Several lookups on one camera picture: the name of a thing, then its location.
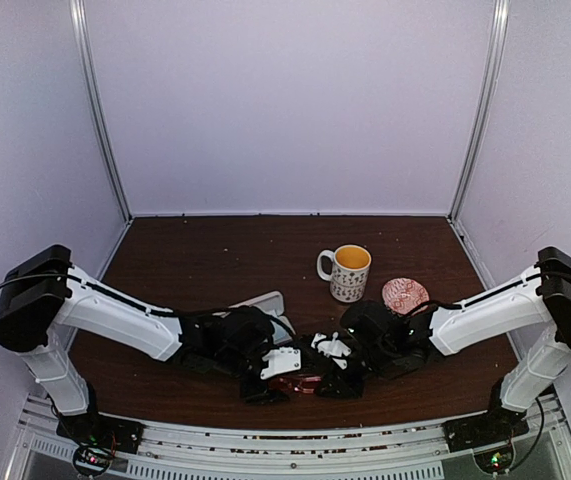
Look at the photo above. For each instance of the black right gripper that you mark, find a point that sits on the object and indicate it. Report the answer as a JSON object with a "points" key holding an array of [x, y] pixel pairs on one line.
{"points": [[344, 387]]}

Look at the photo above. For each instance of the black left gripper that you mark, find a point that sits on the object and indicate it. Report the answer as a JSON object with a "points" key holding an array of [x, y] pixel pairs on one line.
{"points": [[259, 394]]}

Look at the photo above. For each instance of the rose gold wire glasses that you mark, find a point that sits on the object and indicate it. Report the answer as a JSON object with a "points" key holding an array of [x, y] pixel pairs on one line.
{"points": [[298, 384]]}

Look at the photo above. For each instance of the pink glasses case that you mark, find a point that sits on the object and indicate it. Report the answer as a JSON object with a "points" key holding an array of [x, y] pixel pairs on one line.
{"points": [[272, 303]]}

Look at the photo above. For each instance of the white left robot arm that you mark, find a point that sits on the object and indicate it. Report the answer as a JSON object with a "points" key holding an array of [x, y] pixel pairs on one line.
{"points": [[247, 341]]}

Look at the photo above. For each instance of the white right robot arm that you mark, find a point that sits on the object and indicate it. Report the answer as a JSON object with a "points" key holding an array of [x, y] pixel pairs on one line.
{"points": [[381, 342]]}

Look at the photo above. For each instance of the white floral mug yellow inside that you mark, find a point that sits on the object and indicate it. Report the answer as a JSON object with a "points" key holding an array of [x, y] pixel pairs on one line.
{"points": [[346, 270]]}

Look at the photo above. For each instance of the red patterned ceramic bowl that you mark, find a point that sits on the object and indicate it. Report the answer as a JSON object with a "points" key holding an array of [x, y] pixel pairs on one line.
{"points": [[401, 295]]}

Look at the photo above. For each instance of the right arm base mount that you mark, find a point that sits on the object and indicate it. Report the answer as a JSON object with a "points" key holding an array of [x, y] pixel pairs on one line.
{"points": [[489, 436]]}

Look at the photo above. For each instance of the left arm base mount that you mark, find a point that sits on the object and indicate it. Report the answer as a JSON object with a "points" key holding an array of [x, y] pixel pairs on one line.
{"points": [[98, 440]]}

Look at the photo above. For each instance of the aluminium right corner post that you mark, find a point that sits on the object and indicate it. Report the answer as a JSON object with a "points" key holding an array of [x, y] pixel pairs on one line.
{"points": [[492, 68]]}

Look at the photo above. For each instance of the aluminium corner post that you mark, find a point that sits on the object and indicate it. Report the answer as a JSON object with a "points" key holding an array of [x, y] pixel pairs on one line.
{"points": [[82, 39], [492, 68]]}

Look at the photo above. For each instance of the aluminium left corner post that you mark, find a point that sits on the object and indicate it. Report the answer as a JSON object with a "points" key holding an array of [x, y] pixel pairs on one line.
{"points": [[82, 39]]}

